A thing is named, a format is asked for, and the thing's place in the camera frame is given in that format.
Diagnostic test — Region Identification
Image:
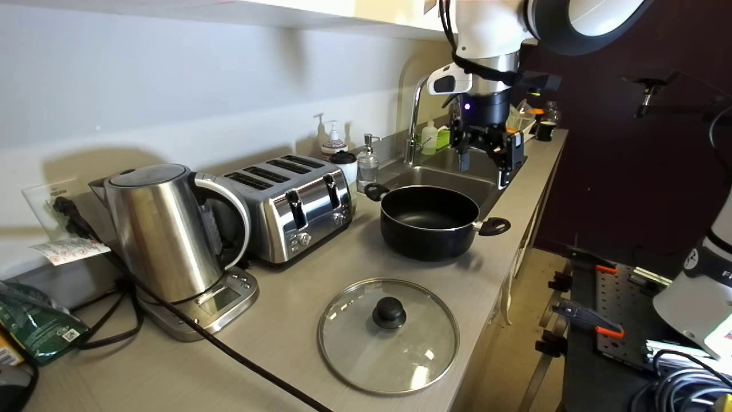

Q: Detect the kettle base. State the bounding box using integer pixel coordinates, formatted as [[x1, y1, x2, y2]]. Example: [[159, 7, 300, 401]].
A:
[[136, 266, 260, 343]]

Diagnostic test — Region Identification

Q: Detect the coil of grey cable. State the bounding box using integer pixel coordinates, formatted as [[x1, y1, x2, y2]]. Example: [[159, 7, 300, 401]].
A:
[[628, 348, 732, 412]]

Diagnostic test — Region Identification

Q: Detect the pale dish soap bottle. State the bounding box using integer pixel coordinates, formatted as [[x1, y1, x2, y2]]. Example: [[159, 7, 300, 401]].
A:
[[420, 118, 439, 156]]

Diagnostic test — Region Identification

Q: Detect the wall socket plate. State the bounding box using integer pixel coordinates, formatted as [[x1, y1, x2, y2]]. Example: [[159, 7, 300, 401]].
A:
[[21, 177, 87, 242]]

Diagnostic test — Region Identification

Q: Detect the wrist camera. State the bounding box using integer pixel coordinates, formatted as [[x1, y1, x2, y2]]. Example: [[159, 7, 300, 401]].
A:
[[516, 70, 562, 94]]

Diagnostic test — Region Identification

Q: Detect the steel sink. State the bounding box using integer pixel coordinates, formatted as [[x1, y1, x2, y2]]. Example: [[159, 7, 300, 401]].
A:
[[376, 145, 528, 219]]

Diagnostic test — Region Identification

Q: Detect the steel tap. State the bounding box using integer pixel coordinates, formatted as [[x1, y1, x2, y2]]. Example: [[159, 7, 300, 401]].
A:
[[404, 74, 433, 167]]

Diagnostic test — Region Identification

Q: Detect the clear soap dispenser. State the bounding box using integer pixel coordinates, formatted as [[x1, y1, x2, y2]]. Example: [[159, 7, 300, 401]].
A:
[[356, 133, 383, 194]]

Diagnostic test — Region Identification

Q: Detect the steel electric kettle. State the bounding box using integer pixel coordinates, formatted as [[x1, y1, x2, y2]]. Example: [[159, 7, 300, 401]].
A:
[[88, 163, 253, 304]]

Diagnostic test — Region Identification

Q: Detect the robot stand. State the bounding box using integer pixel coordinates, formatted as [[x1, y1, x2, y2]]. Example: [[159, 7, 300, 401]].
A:
[[560, 251, 732, 412]]

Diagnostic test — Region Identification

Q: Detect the black cooking pot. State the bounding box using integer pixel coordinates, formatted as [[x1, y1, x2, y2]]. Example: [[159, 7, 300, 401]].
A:
[[364, 183, 512, 263]]

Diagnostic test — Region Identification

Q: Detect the white cup with black lid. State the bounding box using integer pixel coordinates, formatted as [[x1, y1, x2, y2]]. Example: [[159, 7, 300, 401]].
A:
[[330, 150, 359, 202]]

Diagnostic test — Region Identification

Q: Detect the patterned ceramic soap dispenser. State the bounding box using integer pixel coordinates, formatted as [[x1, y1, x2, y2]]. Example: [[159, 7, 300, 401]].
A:
[[320, 120, 349, 163]]

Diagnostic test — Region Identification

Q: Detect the steel four-slot toaster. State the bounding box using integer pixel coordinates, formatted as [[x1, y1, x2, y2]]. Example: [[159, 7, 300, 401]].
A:
[[222, 154, 356, 267]]

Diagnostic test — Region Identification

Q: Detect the green packet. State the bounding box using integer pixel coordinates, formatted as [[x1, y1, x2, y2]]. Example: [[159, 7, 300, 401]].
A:
[[0, 280, 91, 366]]

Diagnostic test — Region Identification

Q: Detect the glass pot lid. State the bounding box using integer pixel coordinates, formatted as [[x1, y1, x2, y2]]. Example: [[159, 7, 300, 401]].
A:
[[317, 278, 461, 397]]

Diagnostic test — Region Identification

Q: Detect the white paper tag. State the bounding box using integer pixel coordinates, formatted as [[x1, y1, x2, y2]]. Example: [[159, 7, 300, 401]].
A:
[[29, 237, 112, 267]]

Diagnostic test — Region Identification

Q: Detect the wall cabinet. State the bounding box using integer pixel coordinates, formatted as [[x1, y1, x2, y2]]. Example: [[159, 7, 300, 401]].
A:
[[0, 0, 453, 42]]

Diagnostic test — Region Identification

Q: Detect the black and orange clamp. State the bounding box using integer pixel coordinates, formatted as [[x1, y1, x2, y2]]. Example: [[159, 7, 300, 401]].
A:
[[565, 245, 620, 276], [551, 297, 626, 340]]

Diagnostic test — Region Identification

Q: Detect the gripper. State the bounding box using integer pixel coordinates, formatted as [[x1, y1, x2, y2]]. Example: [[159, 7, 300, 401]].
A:
[[448, 90, 527, 191]]

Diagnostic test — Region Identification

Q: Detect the camera on mount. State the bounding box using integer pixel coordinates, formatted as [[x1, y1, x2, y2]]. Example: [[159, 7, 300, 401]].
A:
[[622, 69, 732, 122]]

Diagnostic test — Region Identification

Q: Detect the black cable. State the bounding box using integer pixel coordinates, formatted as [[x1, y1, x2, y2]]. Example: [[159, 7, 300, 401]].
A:
[[53, 196, 335, 412], [70, 279, 145, 351]]

